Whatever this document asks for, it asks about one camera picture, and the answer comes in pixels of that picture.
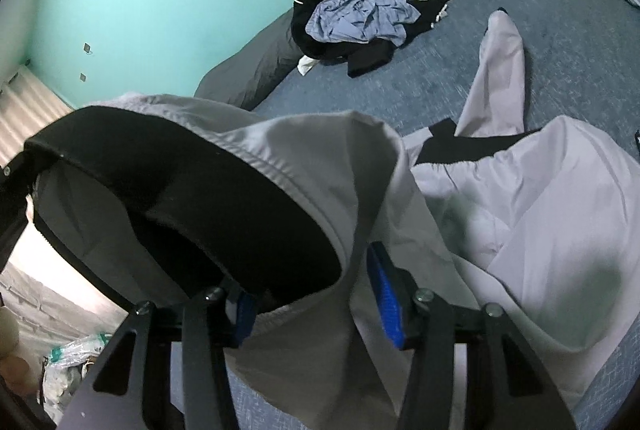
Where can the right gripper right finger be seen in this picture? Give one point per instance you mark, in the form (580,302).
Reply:
(506,384)

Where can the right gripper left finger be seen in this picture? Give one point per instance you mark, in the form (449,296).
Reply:
(164,368)

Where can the grey jacket with black trim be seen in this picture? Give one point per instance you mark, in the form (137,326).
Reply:
(162,197)

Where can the pile of dark clothes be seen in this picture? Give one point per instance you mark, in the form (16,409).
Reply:
(360,58)

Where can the plastic bag on floor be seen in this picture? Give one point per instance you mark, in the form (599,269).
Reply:
(67,366)

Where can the blue patterned bed sheet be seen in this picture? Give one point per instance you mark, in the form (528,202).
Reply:
(550,34)

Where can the light blue shirt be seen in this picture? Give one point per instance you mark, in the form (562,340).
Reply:
(361,21)

